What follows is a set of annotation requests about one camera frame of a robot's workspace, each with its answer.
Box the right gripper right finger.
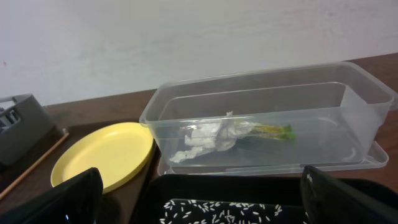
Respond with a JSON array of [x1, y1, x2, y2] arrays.
[[300, 166, 397, 224]]

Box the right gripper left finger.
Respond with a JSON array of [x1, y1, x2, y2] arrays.
[[1, 167, 103, 224]]

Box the wooden chopstick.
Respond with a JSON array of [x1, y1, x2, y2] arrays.
[[1, 133, 70, 200]]

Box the green snack wrapper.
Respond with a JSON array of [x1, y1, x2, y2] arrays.
[[235, 122, 296, 141]]

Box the rice grains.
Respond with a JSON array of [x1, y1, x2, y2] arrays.
[[155, 199, 310, 224]]

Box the white tissue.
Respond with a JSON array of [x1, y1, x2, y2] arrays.
[[169, 111, 260, 163]]

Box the grey dishwasher rack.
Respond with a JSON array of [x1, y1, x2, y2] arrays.
[[1, 94, 55, 166]]

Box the black waste tray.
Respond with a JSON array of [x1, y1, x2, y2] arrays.
[[132, 175, 305, 223]]

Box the yellow plate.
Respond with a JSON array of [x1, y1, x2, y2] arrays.
[[50, 122, 154, 194]]

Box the clear plastic bin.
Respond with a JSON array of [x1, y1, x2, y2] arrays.
[[139, 62, 397, 167]]

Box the clear plastic bin lid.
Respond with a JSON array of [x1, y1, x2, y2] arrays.
[[157, 141, 389, 176]]

